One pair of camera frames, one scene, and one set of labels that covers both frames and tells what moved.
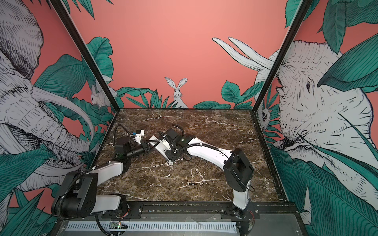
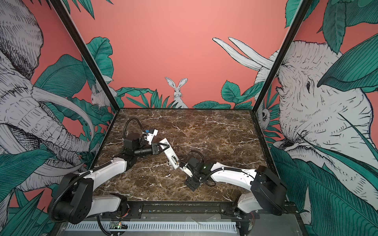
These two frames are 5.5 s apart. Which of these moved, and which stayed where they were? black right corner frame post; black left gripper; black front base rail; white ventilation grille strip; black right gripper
Moved: black left gripper; black right gripper
Stayed: black front base rail; white ventilation grille strip; black right corner frame post
